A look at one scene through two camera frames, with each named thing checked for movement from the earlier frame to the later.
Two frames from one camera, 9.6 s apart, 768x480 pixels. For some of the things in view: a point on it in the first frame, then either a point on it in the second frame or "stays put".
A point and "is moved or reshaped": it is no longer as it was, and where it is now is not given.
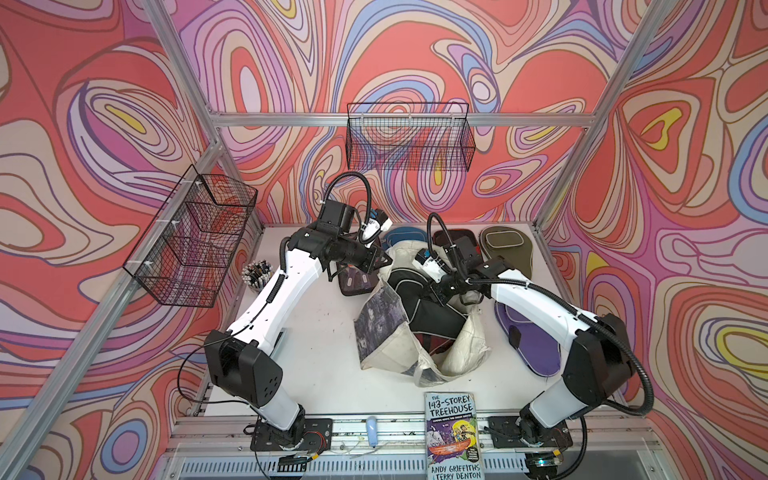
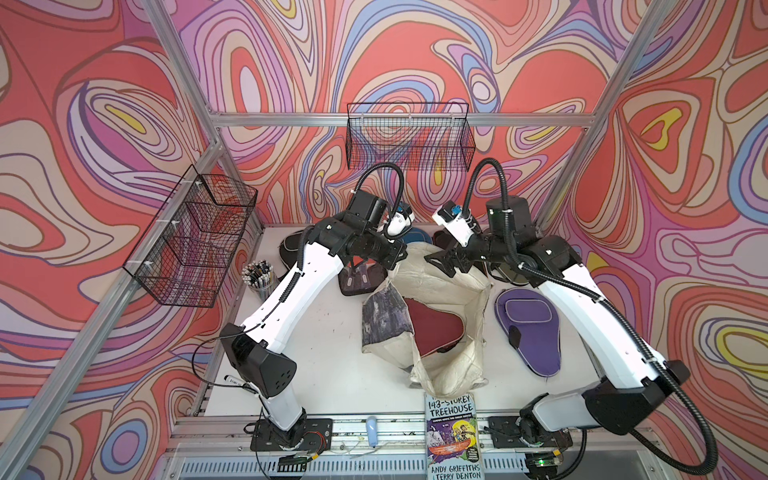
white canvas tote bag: (386, 342) is moved or reshaped
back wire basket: (433, 136) stays put
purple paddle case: (538, 351) stays put
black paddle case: (424, 306) is moved or reshaped
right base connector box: (542, 465) stays put
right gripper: (435, 287) → (456, 253)
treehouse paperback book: (452, 437) stays put
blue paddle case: (403, 234) stays put
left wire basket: (188, 251) stays put
